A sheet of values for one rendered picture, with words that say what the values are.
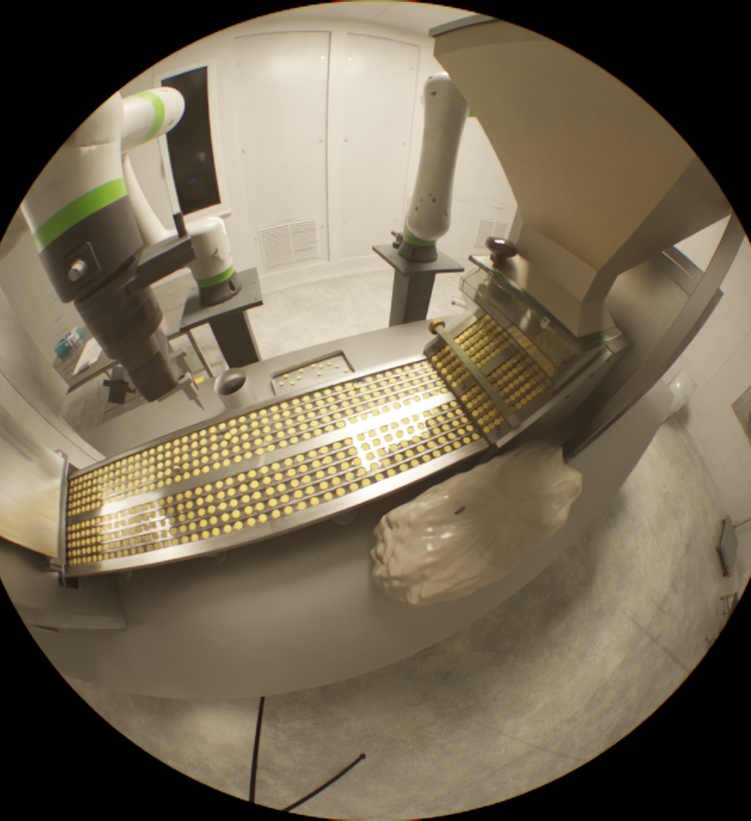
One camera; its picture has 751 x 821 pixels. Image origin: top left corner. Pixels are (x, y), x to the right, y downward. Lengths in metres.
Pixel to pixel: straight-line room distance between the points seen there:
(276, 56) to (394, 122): 1.21
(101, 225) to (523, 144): 0.41
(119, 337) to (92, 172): 0.14
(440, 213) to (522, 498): 0.69
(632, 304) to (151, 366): 0.74
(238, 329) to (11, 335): 0.71
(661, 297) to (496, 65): 0.45
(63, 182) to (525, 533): 0.57
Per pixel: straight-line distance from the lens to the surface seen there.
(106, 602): 0.73
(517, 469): 0.42
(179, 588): 0.62
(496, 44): 0.38
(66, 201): 0.25
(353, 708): 1.49
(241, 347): 0.97
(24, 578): 0.62
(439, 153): 0.78
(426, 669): 1.43
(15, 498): 0.56
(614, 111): 0.31
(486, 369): 0.48
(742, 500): 4.63
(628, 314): 0.62
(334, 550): 0.51
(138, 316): 0.27
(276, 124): 2.59
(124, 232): 0.26
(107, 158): 0.26
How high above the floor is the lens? 1.30
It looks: 55 degrees down
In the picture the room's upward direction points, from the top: 5 degrees clockwise
